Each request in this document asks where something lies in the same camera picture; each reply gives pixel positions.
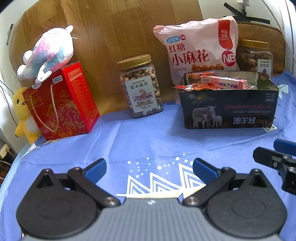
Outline nut jar gold lid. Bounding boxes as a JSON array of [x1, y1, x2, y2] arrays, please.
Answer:
[[117, 54, 163, 118]]

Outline brown seat cushion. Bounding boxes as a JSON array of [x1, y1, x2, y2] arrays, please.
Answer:
[[236, 22, 286, 75]]

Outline red gift box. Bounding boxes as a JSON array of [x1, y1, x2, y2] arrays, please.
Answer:
[[23, 61, 100, 141]]

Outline walnut jar gold lid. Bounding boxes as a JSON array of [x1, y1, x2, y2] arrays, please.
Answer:
[[237, 39, 273, 80]]

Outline pink candy box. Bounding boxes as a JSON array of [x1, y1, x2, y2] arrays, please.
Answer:
[[200, 75, 247, 90]]

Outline orange red snack packet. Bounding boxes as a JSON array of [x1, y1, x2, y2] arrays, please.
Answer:
[[174, 83, 219, 92]]

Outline pink blue plush toy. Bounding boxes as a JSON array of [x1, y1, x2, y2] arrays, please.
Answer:
[[17, 25, 74, 86]]

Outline yellow duck plush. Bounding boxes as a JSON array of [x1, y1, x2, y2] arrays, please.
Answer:
[[12, 87, 41, 145]]

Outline blue patterned tablecloth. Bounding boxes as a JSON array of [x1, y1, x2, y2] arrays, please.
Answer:
[[1, 71, 295, 240]]

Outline wooden board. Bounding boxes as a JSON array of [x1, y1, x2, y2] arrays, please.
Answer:
[[9, 1, 203, 114]]

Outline dark sheep tin box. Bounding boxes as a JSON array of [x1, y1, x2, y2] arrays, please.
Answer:
[[176, 71, 279, 129]]

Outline pink snack bag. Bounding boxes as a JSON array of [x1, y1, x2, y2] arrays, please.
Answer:
[[152, 16, 240, 105]]

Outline black stand base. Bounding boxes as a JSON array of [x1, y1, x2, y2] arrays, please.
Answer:
[[223, 2, 270, 25]]

